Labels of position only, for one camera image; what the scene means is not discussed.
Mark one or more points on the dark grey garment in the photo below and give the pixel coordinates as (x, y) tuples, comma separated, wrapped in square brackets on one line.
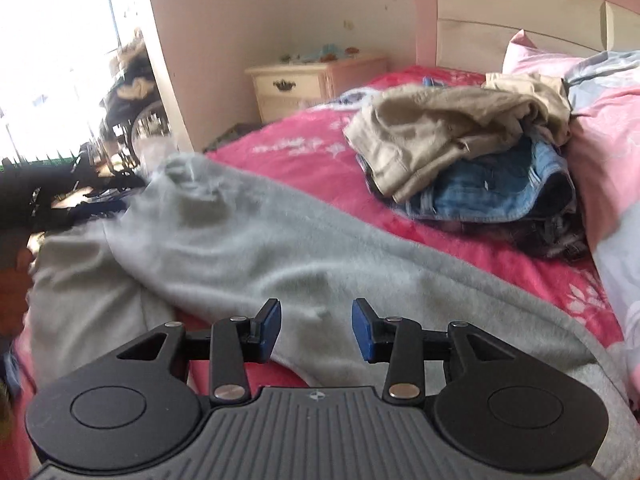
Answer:
[(555, 240)]

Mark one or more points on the blue jeans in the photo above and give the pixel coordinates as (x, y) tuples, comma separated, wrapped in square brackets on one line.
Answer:
[(490, 190)]

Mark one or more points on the blue cloth on nightstand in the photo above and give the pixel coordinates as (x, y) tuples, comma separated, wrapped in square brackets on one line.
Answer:
[(322, 52)]

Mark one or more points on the grey sweatpants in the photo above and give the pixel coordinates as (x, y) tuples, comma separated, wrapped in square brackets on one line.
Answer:
[(250, 250)]

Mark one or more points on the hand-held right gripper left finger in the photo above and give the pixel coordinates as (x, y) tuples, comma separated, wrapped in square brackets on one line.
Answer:
[(269, 330)]

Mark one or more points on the person's left hand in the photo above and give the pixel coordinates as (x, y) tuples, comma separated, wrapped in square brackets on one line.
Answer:
[(24, 295)]

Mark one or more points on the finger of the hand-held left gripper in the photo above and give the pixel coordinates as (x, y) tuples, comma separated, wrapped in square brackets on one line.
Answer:
[(90, 207), (110, 181)]

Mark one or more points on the pink printed blanket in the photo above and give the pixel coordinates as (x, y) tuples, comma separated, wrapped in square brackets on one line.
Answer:
[(320, 155)]

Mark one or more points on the cream nightstand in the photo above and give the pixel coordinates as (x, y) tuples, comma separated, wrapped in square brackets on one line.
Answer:
[(300, 85)]

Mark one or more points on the beige pants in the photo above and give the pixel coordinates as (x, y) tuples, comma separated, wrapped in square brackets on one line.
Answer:
[(425, 125)]

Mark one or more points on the black wheelchair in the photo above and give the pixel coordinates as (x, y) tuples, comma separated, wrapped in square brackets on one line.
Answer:
[(125, 90)]

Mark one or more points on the pink bed headboard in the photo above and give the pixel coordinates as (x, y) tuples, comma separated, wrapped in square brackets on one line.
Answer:
[(475, 20)]

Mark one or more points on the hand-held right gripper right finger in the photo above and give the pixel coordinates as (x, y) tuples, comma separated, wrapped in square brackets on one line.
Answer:
[(362, 330)]

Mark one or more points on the pink and blue quilt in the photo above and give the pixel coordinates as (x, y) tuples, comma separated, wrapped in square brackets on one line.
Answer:
[(615, 170)]

